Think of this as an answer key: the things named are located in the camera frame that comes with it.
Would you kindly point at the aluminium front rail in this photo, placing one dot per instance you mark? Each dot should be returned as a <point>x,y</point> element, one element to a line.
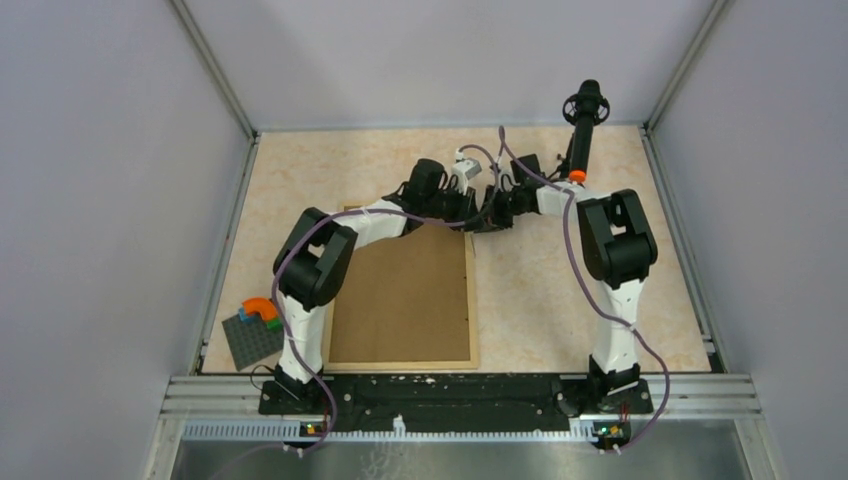
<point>225,407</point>

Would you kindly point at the wooden picture frame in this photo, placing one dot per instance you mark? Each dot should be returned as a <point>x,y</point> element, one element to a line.
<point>407,304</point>

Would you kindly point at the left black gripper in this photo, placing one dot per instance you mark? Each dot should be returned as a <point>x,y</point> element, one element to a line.
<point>467,204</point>

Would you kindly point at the orange curved toy block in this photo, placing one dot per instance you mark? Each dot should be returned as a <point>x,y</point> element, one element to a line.
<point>261,308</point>

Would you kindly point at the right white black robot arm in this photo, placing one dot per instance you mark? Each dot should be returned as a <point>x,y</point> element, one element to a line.
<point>607,237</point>

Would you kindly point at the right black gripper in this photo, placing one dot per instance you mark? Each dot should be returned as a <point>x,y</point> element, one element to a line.
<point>493,221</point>

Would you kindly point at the blue lego brick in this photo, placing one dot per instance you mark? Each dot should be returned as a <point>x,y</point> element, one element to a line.
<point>244,317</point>

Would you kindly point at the black mini tripod stand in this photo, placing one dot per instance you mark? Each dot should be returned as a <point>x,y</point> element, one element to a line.
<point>579,110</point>

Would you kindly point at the black microphone orange tip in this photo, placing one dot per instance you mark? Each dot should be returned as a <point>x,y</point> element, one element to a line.
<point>592,87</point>

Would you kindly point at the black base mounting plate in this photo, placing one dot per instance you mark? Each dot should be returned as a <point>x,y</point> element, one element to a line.
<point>453,403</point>

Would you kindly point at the green lego brick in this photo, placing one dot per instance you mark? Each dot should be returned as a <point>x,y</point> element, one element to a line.
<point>274,325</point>

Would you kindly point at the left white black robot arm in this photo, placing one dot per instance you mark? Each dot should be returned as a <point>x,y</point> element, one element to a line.
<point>310,268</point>

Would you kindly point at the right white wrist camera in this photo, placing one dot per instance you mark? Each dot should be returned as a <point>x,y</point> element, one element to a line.
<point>503,180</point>

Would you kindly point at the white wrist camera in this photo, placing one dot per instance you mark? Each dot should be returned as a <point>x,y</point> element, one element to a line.
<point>463,171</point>
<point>503,180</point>

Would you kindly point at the grey lego baseplate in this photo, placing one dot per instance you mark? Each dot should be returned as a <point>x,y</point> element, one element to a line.
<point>250,340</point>

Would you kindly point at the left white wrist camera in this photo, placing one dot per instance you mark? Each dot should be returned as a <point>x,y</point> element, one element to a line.
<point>463,171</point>

